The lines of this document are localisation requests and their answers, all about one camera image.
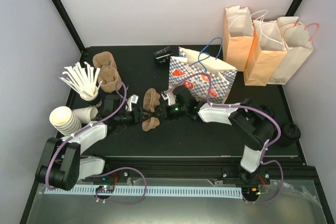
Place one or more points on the black lid stack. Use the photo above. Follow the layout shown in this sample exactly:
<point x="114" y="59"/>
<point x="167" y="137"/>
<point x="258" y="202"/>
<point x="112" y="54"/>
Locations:
<point x="268" y="110"/>

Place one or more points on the brown pulp cup carrier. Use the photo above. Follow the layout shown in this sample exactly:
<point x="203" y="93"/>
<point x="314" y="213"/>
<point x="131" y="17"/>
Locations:
<point x="150" y="101"/>

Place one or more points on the brown cup carrier stack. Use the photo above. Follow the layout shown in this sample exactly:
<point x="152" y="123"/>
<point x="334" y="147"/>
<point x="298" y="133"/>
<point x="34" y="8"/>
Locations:
<point x="108" y="74"/>

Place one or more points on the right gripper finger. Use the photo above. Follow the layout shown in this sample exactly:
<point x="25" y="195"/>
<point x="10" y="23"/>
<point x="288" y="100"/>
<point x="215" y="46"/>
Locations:
<point x="158" y="109"/>
<point x="158" y="114"/>

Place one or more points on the orange paper bag middle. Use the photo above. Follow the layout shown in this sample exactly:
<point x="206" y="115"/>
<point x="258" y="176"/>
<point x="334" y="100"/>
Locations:
<point x="267" y="51"/>

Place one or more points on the black coffee cup stack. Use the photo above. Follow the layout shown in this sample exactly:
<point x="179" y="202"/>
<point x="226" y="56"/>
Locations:
<point x="290" y="134"/>

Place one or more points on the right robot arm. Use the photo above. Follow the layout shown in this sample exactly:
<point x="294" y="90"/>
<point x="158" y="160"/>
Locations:
<point x="258" y="129"/>

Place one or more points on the cup of white straws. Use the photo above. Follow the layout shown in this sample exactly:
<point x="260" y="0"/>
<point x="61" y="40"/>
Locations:
<point x="83" y="80"/>

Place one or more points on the white paper cup stack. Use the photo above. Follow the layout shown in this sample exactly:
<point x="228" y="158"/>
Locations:
<point x="64" y="121"/>

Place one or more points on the lying white paper cup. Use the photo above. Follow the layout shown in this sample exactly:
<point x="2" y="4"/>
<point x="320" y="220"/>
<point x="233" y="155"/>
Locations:
<point x="85" y="115"/>

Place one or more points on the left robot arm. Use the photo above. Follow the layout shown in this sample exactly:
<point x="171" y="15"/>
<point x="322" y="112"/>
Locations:
<point x="61" y="165"/>

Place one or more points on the blue checkered paper bag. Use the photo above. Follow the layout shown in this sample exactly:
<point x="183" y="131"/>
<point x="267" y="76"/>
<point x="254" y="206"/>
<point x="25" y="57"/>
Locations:
<point x="205" y="76"/>

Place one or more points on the beige paper bag orange handles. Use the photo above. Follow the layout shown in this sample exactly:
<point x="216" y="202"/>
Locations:
<point x="298" y="41"/>

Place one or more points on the light blue cable duct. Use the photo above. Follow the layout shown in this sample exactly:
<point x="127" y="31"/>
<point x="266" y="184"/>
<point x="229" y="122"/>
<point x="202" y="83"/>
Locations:
<point x="151" y="191"/>

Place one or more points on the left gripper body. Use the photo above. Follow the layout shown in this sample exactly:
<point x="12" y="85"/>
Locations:
<point x="129" y="120"/>

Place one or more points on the orange paper bag white handles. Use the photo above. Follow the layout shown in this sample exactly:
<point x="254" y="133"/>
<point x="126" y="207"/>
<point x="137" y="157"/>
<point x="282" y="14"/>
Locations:
<point x="238" y="35"/>

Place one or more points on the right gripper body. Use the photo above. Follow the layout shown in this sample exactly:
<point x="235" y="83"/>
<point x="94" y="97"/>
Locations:
<point x="175" y="113"/>

